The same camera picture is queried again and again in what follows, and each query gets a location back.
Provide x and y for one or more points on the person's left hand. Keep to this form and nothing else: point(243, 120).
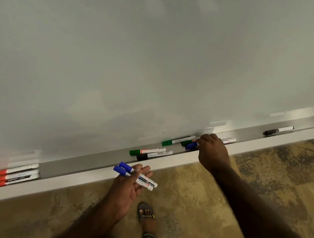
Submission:
point(123, 194)

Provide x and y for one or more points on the person's right hand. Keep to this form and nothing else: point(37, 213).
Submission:
point(213, 155)

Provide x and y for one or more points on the black-capped markers group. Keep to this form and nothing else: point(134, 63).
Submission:
point(141, 157)
point(229, 141)
point(269, 132)

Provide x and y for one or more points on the grey whiteboard tray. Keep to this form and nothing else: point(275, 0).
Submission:
point(79, 166)

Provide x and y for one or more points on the red-capped markers group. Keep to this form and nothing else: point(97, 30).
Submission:
point(23, 179)
point(23, 174)
point(23, 168)

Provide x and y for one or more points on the white whiteboard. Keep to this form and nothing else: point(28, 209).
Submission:
point(155, 49)

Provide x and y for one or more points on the person's right forearm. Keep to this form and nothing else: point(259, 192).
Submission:
point(249, 210)

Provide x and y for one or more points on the person's left forearm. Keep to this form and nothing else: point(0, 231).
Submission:
point(84, 230)

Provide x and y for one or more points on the person's right foot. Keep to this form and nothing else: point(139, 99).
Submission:
point(149, 228)

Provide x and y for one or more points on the black yellow-trim sandal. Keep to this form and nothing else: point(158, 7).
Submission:
point(146, 216)

